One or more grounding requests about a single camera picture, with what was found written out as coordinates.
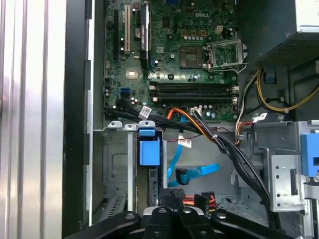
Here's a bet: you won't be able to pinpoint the grey metal drive cage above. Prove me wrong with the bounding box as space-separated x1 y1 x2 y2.
268 120 319 239

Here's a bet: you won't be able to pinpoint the grey multicolour wire bundle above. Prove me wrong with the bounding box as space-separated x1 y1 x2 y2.
234 69 261 146

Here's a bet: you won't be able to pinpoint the blue data wire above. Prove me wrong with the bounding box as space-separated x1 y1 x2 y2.
166 109 220 188

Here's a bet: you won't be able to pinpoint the black RAM slot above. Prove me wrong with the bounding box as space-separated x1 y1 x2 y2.
149 87 239 93
152 97 240 103
149 92 239 98
149 82 239 88

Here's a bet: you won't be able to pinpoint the grey power supply unit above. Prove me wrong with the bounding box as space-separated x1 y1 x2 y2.
236 0 319 66

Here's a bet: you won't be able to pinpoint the white expansion slot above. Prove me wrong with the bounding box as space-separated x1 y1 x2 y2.
124 5 131 56

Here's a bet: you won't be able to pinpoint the power wire with black plug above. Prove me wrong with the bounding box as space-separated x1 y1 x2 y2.
183 191 217 215

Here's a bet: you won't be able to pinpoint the yellow wires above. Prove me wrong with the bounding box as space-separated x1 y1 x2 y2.
256 69 319 113

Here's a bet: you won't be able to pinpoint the CPU socket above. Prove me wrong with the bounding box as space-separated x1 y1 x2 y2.
179 46 203 68

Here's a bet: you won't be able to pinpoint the blue plastic drive latch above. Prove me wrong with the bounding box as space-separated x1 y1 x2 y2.
300 133 319 176

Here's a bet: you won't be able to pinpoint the orange wire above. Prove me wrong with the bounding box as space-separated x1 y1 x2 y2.
166 107 215 141

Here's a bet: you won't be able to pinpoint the black graphics card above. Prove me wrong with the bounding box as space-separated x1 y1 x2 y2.
139 3 152 68

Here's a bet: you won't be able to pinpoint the grey metal disk bay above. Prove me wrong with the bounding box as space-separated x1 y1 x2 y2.
93 120 165 215

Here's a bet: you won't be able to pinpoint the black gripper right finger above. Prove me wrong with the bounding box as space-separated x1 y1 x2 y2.
171 188 296 239

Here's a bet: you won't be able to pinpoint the wire locking lever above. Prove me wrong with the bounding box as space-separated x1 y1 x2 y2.
206 63 249 74

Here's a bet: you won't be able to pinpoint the black open PC case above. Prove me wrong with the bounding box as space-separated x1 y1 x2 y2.
62 0 319 239

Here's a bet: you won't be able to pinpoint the hard disk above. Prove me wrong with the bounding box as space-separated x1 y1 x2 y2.
139 128 164 207

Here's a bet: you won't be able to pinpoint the green motherboard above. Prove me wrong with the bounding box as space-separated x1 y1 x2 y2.
103 0 240 122

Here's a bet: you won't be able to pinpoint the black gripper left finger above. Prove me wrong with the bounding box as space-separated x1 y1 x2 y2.
64 188 173 239

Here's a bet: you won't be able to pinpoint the black cable bundle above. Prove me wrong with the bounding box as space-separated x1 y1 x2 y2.
103 98 285 232

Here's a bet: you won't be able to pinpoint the black expansion slot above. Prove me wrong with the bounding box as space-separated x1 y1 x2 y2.
113 9 120 62

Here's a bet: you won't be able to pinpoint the metal socket cover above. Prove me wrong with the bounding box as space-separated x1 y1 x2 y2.
206 41 247 70

